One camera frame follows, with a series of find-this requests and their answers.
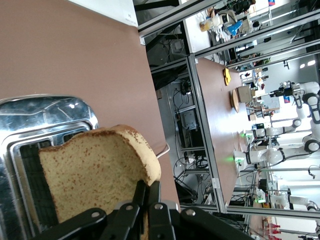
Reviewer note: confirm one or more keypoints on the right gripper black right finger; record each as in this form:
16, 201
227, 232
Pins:
158, 220

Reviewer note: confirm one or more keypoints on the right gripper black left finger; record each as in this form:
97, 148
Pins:
125, 217

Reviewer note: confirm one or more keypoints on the slice of brown bread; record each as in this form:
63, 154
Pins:
100, 165

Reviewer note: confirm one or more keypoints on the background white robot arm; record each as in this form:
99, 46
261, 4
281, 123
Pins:
265, 156
312, 100
297, 199
275, 131

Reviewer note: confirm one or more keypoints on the beige and chrome toaster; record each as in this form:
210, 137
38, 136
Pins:
37, 117

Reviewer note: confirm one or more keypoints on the background wooden plate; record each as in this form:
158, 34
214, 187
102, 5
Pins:
235, 101

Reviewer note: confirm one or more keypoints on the grey computer box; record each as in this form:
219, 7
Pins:
188, 120

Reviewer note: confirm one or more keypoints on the neighbouring brown table cover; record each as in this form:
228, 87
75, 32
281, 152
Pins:
220, 120

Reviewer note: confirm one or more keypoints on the background yellow oven mitt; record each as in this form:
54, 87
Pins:
227, 77

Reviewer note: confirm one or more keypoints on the orange jar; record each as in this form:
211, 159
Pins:
205, 25

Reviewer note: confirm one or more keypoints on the blue background object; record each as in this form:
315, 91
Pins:
235, 27

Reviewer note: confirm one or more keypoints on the white panel with label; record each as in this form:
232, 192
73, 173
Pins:
107, 7

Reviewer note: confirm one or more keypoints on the neighbouring aluminium frame post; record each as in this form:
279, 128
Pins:
202, 112

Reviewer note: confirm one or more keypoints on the aluminium frame with bracket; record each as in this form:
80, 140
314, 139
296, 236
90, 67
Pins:
160, 23

